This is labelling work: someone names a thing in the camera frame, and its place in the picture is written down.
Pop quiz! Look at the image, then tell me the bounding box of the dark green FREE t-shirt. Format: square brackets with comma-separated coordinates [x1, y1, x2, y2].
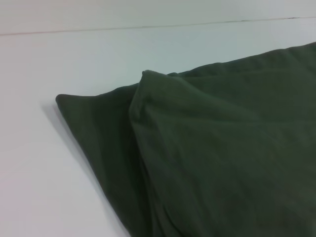
[55, 41, 316, 237]

